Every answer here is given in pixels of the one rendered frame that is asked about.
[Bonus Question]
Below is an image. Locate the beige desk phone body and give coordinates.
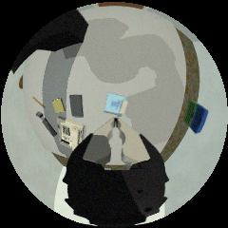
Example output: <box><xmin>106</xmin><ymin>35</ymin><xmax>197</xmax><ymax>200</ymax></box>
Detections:
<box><xmin>57</xmin><ymin>116</ymin><xmax>84</xmax><ymax>149</ymax></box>

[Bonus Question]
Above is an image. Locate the beige rectangular block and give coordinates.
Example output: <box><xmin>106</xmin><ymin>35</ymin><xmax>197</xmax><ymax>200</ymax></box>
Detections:
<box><xmin>120</xmin><ymin>101</ymin><xmax>128</xmax><ymax>114</ymax></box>

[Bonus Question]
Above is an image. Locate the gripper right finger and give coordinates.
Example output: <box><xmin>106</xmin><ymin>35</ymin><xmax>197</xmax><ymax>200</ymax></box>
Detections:
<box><xmin>116</xmin><ymin>118</ymin><xmax>169</xmax><ymax>183</ymax></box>

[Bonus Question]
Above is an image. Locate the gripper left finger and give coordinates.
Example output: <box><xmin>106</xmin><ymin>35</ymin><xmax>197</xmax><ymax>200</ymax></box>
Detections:
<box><xmin>63</xmin><ymin>118</ymin><xmax>116</xmax><ymax>184</ymax></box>

